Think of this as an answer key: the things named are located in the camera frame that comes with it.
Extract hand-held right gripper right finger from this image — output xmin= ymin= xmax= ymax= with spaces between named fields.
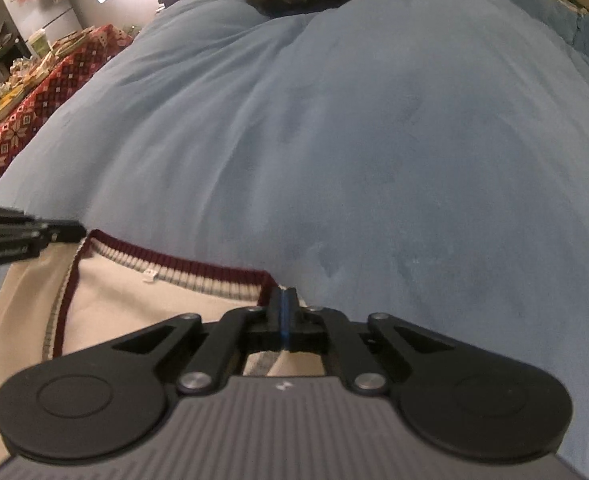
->
xmin=284 ymin=287 xmax=457 ymax=395

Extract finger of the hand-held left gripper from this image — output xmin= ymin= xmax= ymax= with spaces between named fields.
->
xmin=0 ymin=204 xmax=86 ymax=247

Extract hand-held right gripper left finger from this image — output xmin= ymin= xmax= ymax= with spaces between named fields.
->
xmin=109 ymin=287 xmax=284 ymax=393

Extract cream knit vest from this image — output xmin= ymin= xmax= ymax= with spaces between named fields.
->
xmin=0 ymin=229 xmax=297 ymax=468

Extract red patterned tablecloth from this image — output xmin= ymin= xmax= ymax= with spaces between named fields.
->
xmin=0 ymin=25 xmax=135 ymax=204

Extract blue fleece blanket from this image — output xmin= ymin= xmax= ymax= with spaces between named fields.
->
xmin=0 ymin=0 xmax=589 ymax=480

